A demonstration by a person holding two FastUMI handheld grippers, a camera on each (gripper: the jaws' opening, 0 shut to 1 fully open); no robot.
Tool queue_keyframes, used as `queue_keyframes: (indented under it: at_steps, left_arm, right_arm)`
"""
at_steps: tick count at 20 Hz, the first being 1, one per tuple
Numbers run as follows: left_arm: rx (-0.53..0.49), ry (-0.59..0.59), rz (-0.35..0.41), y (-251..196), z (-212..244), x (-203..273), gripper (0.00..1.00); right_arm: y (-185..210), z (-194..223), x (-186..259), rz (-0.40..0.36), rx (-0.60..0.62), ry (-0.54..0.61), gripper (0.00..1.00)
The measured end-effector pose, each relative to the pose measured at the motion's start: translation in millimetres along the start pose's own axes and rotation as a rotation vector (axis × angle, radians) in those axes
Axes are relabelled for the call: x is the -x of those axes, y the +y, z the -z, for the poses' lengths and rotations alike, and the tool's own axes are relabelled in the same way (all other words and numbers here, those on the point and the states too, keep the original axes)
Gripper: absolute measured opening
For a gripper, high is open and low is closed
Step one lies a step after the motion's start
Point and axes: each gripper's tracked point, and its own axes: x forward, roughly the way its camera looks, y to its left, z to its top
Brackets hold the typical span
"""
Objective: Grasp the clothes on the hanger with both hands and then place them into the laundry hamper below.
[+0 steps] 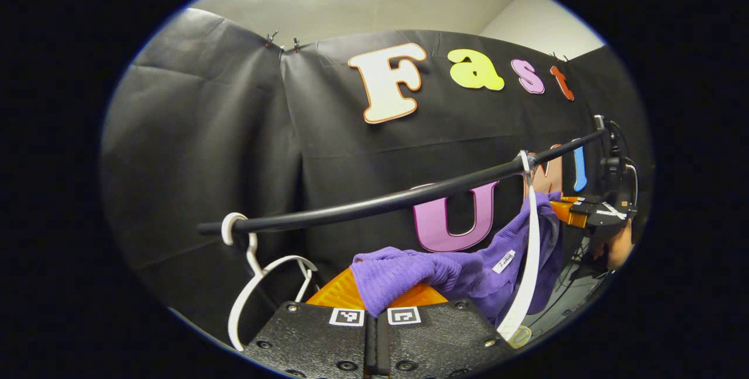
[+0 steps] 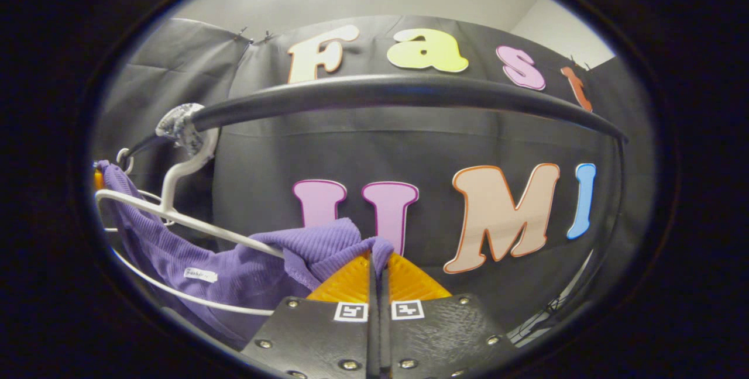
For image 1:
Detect white plastic hanger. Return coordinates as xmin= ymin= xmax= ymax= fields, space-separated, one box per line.
xmin=221 ymin=212 xmax=319 ymax=352
xmin=496 ymin=150 xmax=542 ymax=342

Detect black clothes rack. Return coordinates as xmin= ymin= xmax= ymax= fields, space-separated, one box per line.
xmin=197 ymin=127 xmax=610 ymax=237

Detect purple jacket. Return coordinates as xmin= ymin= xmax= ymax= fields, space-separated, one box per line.
xmin=350 ymin=191 xmax=566 ymax=328

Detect black backdrop cloth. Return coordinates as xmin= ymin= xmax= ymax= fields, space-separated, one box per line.
xmin=101 ymin=7 xmax=651 ymax=346

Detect cream laundry hamper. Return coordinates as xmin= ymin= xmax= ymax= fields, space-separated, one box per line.
xmin=506 ymin=325 xmax=534 ymax=350

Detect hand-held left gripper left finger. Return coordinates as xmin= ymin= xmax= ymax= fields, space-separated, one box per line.
xmin=242 ymin=267 xmax=376 ymax=379

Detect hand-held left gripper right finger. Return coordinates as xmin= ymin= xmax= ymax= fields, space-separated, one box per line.
xmin=374 ymin=282 xmax=517 ymax=379

